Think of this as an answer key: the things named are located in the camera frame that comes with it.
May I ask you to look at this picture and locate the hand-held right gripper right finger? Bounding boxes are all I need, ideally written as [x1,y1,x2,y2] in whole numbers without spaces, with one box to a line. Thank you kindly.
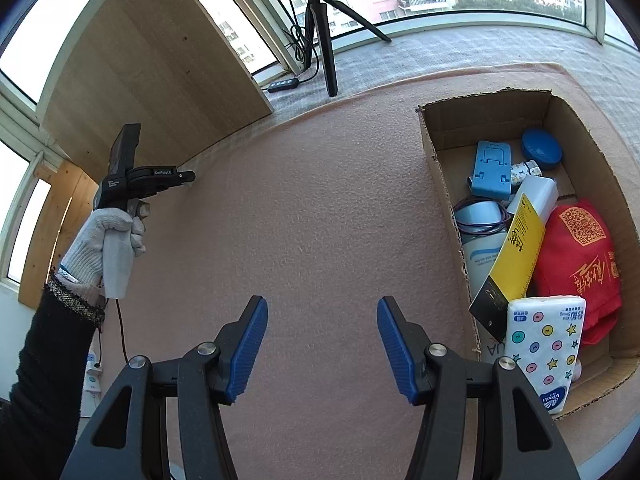
[376,296,581,480]

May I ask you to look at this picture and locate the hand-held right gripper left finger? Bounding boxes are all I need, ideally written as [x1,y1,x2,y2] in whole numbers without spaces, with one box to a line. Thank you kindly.
[60,295,269,480]

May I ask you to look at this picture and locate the white bottle with blue cap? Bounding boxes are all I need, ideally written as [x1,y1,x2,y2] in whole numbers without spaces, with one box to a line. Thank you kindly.
[454,201,511,363]

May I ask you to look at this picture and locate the yellow and black card package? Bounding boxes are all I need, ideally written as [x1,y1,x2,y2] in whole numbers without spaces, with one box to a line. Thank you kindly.
[469,192,547,343]

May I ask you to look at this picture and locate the star-print tissue pack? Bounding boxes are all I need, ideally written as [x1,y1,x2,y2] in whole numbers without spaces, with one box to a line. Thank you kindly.
[504,294,587,415]

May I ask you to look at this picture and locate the blue phone stand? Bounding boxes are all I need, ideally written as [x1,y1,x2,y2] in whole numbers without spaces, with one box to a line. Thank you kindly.
[470,140,513,200]

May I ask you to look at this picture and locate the white charger plug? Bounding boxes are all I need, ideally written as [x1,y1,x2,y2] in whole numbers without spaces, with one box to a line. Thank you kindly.
[505,176,559,223]

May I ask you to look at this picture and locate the patterned lighter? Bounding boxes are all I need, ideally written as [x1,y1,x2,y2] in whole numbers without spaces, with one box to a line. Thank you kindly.
[510,160,543,186]

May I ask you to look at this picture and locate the cardboard box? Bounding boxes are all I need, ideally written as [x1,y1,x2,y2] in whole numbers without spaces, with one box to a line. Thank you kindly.
[416,88,640,421]

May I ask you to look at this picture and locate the blue round tin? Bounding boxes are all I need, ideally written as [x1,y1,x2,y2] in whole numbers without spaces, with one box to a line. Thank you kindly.
[521,128,564,171]

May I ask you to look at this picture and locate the person's left forearm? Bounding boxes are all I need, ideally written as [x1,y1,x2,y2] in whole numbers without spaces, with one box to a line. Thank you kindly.
[0,267,107,480]

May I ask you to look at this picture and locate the person's left hand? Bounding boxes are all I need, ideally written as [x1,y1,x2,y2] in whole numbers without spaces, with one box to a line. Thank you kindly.
[59,207,147,301]

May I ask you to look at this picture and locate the light wooden board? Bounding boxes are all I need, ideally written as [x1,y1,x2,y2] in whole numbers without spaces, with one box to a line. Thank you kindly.
[37,0,275,171]

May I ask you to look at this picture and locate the white power strip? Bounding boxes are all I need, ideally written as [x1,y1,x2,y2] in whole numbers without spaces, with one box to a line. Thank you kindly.
[82,345,106,418]

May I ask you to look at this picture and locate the black tripod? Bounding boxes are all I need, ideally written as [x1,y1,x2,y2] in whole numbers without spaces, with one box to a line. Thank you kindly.
[295,0,392,97]

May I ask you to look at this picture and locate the red bag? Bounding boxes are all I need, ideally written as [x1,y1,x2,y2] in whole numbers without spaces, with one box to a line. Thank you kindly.
[530,198,623,346]

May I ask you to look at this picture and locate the grey plaid cloth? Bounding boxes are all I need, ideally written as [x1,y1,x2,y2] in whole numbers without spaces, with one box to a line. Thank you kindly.
[250,22,640,221]

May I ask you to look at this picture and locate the wooden wall panel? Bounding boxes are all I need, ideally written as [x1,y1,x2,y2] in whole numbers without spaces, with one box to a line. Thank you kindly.
[20,160,101,306]

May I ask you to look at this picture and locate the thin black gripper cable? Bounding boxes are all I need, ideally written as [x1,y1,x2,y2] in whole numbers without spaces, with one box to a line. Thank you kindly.
[95,297,128,367]

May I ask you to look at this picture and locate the purple wire ring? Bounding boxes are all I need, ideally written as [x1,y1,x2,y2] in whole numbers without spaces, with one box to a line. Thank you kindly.
[452,197,512,236]

